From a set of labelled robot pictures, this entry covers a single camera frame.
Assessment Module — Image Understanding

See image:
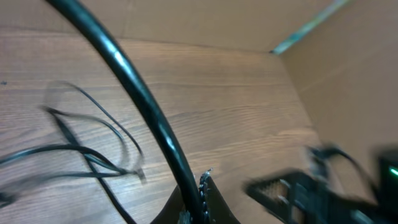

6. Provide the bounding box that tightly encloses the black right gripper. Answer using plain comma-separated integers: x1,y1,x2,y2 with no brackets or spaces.
244,170,397,224

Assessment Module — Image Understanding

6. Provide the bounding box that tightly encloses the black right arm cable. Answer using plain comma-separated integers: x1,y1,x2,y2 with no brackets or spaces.
306,144,379,194

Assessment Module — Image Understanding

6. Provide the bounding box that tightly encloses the black USB cable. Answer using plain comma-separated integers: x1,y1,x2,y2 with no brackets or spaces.
0,80,147,224
46,0,206,224

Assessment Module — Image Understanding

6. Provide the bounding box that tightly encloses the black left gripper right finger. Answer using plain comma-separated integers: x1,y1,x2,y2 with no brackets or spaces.
198,170,240,224

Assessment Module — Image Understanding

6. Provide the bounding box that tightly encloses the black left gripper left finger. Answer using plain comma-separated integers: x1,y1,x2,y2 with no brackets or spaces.
151,186,190,224

